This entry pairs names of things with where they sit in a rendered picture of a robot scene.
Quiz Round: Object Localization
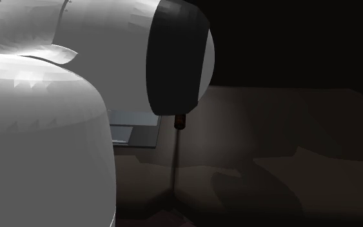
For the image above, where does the grey flat box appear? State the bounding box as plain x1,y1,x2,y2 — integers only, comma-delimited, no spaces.
106,108,162,149

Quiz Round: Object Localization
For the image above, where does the brown-handled thin dark tool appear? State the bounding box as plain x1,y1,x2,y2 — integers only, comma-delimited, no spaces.
169,113,188,197

